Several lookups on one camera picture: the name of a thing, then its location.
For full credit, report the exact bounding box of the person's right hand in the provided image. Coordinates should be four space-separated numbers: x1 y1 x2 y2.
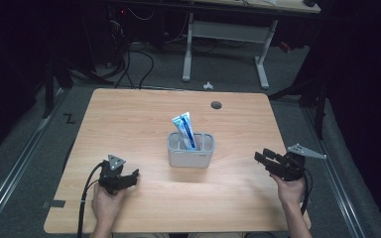
271 174 307 206

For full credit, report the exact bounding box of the grey plastic holder box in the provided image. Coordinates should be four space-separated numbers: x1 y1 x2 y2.
167 131 216 169

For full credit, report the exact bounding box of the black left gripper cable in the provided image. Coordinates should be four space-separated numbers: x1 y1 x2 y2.
76 161 108 238

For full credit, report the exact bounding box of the person's left hand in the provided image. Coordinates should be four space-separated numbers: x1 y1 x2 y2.
90 182 128 230

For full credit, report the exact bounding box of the small red item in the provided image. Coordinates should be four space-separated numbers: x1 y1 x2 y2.
279 41 293 54

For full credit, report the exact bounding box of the black floor cable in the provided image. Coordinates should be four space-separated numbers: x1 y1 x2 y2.
130 49 155 90
113 49 131 89

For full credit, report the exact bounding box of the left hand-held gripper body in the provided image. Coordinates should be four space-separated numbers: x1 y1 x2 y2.
97 154 127 195

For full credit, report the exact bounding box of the blue white toothpaste tube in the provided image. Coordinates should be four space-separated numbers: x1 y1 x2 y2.
172 111 198 151

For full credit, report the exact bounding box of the black metal stand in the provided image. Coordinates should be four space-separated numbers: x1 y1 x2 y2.
42 59 74 119
267 77 329 141

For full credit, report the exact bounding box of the white metal frame desk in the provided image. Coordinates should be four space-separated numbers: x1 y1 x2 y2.
182 0 321 90

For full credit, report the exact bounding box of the black tape strip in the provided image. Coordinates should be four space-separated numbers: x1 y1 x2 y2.
41 199 66 209

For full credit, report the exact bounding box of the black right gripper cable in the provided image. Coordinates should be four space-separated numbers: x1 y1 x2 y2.
299 168 314 216

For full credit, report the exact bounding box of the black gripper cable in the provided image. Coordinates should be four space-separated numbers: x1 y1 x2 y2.
76 161 108 238
299 168 314 216

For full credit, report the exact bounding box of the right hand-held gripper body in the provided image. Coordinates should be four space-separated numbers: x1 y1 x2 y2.
276 143 327 182

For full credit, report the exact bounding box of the metal floor rail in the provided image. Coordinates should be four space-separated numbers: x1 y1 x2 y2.
302 107 367 238
0 88 64 230

